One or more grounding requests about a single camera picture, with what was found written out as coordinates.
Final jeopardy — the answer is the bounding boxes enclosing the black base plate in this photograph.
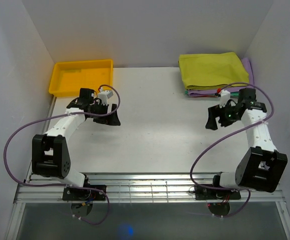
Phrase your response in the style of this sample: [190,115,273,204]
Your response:
[193,184,242,201]
[62,187,106,201]

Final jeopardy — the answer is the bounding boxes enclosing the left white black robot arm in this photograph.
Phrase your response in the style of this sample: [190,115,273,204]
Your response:
[31,84,121,200]

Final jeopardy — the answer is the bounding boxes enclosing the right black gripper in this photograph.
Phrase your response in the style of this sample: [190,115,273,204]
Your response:
[205,100,240,130]

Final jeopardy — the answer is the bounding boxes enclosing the purple cable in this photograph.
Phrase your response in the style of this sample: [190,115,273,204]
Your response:
[184,81,276,219]
[3,84,122,226]

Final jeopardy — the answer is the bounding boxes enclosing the aluminium rail frame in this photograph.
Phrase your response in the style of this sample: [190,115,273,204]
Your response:
[4,172,290,240]

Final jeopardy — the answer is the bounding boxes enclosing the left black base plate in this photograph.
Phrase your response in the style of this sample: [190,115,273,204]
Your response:
[62,187,106,201]

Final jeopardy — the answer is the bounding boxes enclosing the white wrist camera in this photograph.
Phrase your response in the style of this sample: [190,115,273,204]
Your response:
[216,88,231,108]
[97,90,113,105]

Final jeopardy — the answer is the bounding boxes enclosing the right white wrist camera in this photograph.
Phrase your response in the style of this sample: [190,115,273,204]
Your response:
[216,88,231,108]

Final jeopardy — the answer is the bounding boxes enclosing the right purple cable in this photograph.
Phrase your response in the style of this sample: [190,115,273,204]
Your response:
[184,81,276,219]

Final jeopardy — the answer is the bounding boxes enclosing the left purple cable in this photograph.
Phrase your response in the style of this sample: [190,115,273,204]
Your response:
[3,84,122,226]

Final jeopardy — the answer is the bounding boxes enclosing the yellow plastic tray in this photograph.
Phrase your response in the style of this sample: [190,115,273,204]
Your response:
[48,59,113,98]

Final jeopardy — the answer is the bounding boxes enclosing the folded purple trousers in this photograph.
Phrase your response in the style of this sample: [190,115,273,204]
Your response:
[185,57,255,98]

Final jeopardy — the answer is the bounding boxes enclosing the yellow-green trousers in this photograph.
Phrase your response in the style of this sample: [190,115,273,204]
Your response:
[178,52,250,90]

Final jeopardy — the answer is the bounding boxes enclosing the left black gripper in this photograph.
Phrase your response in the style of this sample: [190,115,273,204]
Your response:
[88,101,121,126]

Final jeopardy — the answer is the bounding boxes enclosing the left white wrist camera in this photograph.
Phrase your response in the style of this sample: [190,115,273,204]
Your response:
[97,90,113,105]

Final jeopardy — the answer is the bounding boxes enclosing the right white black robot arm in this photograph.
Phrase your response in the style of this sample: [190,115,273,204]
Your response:
[205,88,288,199]

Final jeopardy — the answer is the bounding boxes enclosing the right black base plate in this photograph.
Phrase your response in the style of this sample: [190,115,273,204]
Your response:
[193,184,242,201]

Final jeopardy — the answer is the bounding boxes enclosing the folded green garment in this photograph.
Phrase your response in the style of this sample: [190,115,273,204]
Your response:
[184,89,241,99]

